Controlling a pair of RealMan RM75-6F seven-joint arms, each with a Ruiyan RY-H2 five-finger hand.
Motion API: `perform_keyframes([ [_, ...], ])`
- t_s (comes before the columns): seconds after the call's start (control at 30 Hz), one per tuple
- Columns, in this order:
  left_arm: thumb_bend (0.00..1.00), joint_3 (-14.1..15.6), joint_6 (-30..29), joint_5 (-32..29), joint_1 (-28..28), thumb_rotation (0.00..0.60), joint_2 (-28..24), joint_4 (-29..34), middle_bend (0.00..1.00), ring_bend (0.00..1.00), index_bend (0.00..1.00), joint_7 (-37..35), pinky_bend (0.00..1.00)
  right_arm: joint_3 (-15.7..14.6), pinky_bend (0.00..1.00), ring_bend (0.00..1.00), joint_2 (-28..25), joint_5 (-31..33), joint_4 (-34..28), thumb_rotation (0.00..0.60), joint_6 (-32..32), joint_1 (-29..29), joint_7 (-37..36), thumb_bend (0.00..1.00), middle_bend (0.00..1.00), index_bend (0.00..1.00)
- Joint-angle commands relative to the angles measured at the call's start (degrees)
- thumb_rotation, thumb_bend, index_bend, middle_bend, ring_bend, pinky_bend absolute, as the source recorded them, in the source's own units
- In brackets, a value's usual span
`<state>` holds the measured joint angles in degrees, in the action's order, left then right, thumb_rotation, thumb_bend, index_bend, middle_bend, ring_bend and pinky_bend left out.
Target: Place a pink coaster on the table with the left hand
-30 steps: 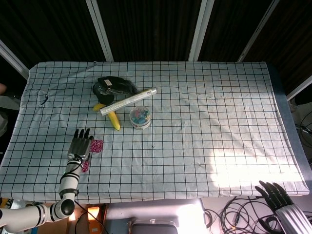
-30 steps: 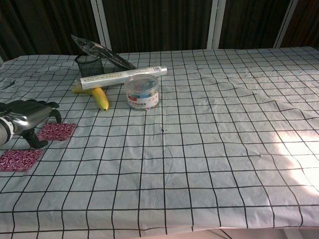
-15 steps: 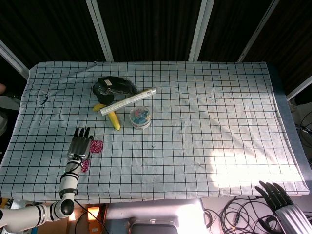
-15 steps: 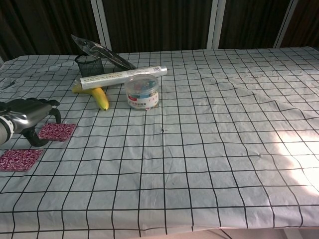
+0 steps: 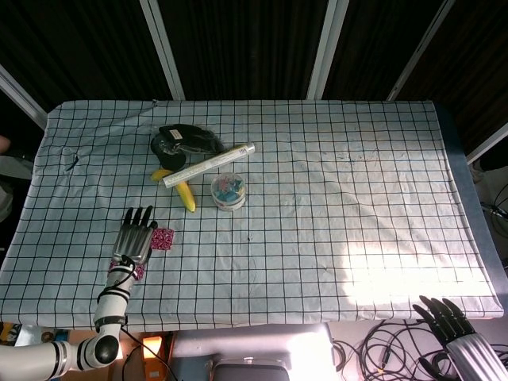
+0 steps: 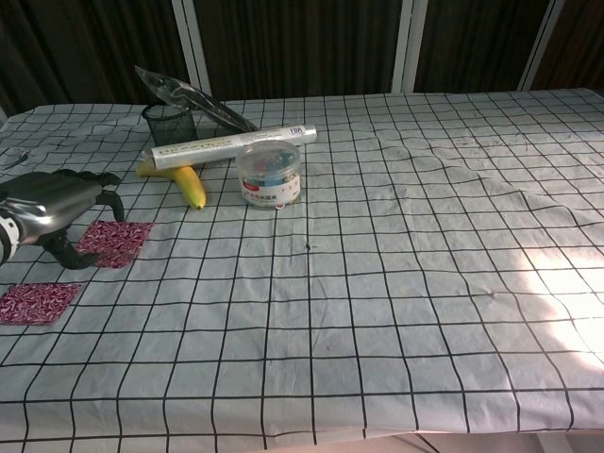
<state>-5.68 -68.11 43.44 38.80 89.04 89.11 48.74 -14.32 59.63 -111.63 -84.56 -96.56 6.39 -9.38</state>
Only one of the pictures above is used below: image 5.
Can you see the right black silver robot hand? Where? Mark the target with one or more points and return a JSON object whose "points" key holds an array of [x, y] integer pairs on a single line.
{"points": [[472, 351]]}

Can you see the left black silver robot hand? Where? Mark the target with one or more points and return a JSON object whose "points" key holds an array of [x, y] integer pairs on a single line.
{"points": [[133, 242]]}

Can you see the pink patterned small packet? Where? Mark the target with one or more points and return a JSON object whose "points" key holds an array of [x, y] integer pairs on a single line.
{"points": [[164, 239]]}

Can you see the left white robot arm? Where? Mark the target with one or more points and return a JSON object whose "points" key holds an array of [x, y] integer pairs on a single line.
{"points": [[113, 301]]}

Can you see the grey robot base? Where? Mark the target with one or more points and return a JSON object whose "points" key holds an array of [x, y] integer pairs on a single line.
{"points": [[254, 345]]}

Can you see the yellow banana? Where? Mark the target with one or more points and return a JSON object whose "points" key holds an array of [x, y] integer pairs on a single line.
{"points": [[185, 194]]}

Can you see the black round pad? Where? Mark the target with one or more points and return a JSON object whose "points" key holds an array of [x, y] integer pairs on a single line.
{"points": [[171, 158]]}

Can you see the clear round clip container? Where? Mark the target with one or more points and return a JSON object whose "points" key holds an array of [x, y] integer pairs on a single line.
{"points": [[228, 191]]}

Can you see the silver foil tube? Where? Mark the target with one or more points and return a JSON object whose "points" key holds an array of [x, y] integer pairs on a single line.
{"points": [[208, 164]]}

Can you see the black item in plastic bag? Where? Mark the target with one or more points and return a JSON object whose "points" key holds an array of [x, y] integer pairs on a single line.
{"points": [[194, 137]]}

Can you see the white black checked tablecloth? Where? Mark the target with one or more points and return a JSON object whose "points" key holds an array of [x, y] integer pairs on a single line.
{"points": [[297, 206]]}

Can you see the white frame post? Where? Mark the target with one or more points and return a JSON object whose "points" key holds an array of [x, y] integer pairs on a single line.
{"points": [[327, 47], [488, 145], [162, 47], [21, 97], [420, 47]]}

